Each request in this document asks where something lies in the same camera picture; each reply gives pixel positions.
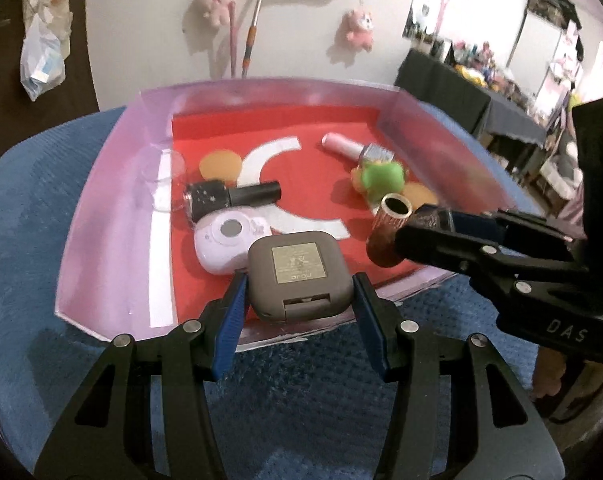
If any gold studded cylinder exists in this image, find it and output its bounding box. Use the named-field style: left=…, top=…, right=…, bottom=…
left=366, top=192, right=415, bottom=267

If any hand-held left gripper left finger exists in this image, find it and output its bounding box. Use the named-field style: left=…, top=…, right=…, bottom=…
left=34, top=272, right=249, bottom=480

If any person's right hand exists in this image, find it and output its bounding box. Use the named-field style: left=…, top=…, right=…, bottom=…
left=533, top=347, right=566, bottom=401

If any pink pig plush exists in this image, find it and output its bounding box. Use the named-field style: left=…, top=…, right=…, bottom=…
left=196, top=0, right=238, bottom=27

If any row of cosmetics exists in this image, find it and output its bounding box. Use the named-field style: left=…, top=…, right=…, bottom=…
left=416, top=35, right=537, bottom=101

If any orange makeup sponge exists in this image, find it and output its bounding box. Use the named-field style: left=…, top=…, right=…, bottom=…
left=401, top=182, right=439, bottom=207

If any green capybara toy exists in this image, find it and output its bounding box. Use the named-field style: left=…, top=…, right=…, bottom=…
left=351, top=160, right=408, bottom=203

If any purple cardboard box red inside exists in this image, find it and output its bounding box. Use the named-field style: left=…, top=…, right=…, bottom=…
left=54, top=77, right=542, bottom=356

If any table with dark cloth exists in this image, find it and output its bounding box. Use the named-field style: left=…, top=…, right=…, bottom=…
left=394, top=49, right=549, bottom=161

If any lilac round device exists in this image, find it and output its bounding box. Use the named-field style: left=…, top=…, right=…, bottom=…
left=194, top=209, right=273, bottom=276

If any pile of plush toys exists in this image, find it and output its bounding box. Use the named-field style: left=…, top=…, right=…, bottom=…
left=539, top=90, right=587, bottom=201

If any black starry bottle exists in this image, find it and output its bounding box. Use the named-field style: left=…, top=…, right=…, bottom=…
left=182, top=180, right=283, bottom=223

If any taupe square case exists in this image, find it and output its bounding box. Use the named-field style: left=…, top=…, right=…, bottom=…
left=246, top=231, right=355, bottom=322

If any pink and yellow plush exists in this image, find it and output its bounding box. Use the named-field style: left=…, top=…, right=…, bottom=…
left=344, top=9, right=376, bottom=52

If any dark brown door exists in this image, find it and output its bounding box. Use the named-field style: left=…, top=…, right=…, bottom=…
left=0, top=0, right=101, bottom=161

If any fabric wardrobe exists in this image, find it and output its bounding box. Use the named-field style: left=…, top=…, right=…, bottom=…
left=501, top=0, right=585, bottom=111

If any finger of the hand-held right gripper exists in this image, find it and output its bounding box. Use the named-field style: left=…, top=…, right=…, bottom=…
left=395, top=222, right=512, bottom=281
left=449, top=209, right=589, bottom=263

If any clear plastic cup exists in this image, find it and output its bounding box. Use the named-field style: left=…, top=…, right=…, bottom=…
left=138, top=147, right=187, bottom=213

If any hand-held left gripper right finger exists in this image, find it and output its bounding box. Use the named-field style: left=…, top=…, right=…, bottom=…
left=352, top=272, right=565, bottom=480

